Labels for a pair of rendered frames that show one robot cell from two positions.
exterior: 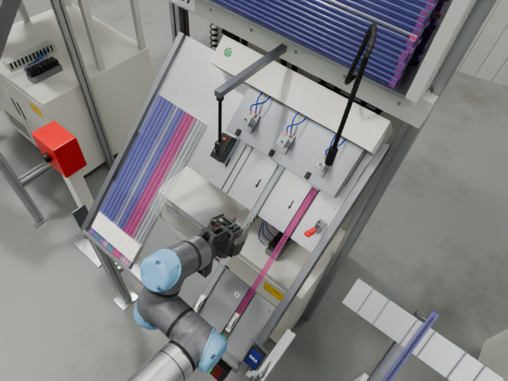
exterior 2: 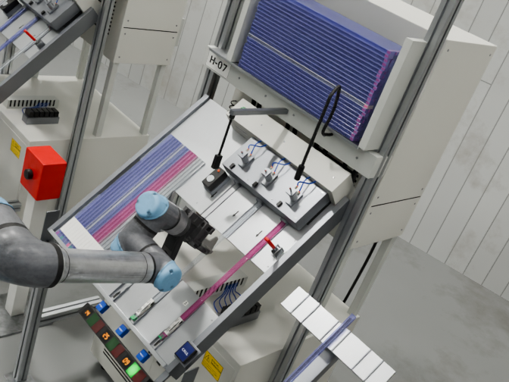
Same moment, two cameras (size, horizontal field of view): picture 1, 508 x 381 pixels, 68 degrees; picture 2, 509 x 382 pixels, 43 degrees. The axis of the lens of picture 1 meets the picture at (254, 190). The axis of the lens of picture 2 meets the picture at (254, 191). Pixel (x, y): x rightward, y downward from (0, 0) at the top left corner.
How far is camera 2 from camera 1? 1.14 m
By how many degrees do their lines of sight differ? 27
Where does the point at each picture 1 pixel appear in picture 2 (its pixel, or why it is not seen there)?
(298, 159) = (276, 192)
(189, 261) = (173, 210)
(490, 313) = not seen: outside the picture
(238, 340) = (173, 345)
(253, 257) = not seen: hidden behind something
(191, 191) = not seen: hidden behind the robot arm
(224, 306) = (169, 313)
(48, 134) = (42, 153)
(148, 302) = (131, 230)
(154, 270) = (150, 198)
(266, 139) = (254, 174)
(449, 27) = (383, 99)
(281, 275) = (226, 342)
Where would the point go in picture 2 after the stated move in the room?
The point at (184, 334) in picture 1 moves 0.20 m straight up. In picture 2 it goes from (154, 252) to (175, 183)
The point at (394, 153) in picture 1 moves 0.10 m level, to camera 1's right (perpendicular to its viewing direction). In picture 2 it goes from (351, 207) to (383, 220)
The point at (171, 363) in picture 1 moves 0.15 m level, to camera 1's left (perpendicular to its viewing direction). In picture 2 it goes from (142, 256) to (85, 231)
